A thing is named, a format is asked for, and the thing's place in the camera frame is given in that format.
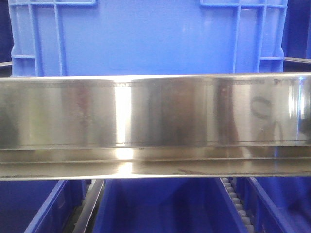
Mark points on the blue ribbed plastic bin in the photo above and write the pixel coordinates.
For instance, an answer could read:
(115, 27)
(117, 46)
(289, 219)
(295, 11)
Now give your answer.
(157, 37)

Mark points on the blue lower middle bin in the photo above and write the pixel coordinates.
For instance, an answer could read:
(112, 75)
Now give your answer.
(167, 205)

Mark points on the white roller conveyor track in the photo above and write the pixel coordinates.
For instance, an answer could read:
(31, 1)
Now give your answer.
(238, 204)

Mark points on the blue lower right bin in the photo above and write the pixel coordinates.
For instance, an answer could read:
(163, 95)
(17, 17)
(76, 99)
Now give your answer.
(276, 204)

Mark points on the blue lower left bin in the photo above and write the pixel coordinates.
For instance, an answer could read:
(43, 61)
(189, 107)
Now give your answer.
(39, 206)

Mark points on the dark blue upper right bin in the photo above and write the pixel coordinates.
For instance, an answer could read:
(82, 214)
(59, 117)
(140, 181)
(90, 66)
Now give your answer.
(297, 30)

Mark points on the dark blue bin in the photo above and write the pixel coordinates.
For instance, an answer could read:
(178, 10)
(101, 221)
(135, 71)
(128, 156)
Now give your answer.
(297, 30)
(6, 37)

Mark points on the dark blue upper left bin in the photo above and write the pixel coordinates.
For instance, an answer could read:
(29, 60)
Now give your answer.
(6, 37)

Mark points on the stainless steel shelf front rail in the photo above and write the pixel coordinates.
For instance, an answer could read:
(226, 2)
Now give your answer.
(137, 126)

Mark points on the metal lane divider rail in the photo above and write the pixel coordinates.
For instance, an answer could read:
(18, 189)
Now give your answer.
(83, 217)

